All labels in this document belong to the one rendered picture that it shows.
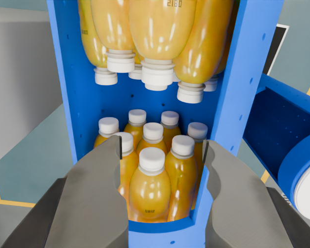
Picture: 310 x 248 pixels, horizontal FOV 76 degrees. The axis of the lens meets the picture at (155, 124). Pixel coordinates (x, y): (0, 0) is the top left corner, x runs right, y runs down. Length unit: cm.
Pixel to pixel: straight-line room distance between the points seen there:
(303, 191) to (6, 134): 74
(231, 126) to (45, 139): 174
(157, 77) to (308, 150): 48
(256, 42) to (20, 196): 239
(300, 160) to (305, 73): 122
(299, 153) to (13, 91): 73
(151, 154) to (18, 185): 210
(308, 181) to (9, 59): 76
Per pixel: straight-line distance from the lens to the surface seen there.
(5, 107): 58
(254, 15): 21
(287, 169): 65
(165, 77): 23
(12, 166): 222
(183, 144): 34
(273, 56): 146
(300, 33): 169
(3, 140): 59
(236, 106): 23
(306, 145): 63
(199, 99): 30
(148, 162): 29
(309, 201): 69
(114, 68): 29
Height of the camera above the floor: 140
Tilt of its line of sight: 63 degrees down
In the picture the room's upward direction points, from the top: 180 degrees clockwise
